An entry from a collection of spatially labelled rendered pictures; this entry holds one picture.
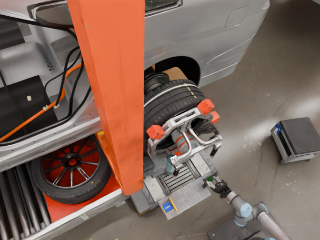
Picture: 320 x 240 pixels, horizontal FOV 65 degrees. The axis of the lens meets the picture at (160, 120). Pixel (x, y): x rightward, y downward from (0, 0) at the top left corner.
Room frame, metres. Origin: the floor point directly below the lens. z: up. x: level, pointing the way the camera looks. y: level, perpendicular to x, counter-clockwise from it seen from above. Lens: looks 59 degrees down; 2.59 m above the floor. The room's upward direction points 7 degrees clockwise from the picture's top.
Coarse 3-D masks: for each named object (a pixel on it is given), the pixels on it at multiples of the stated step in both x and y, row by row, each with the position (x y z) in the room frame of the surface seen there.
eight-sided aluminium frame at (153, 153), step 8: (184, 112) 0.96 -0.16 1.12; (192, 112) 0.98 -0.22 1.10; (200, 112) 0.98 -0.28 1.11; (168, 120) 0.88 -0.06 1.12; (176, 120) 0.90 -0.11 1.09; (184, 120) 0.89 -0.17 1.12; (208, 120) 1.03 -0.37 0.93; (168, 128) 0.83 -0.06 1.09; (192, 136) 1.03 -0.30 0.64; (152, 144) 0.75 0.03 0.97; (152, 152) 0.75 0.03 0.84; (160, 152) 0.85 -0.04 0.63; (168, 152) 0.86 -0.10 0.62
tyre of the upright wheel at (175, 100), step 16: (176, 80) 1.19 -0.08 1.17; (144, 96) 1.04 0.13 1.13; (160, 96) 1.04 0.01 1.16; (176, 96) 1.04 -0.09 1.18; (192, 96) 1.07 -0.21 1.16; (144, 112) 0.93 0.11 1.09; (160, 112) 0.92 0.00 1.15; (176, 112) 0.95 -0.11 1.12; (144, 128) 0.84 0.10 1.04; (144, 144) 0.80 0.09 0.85
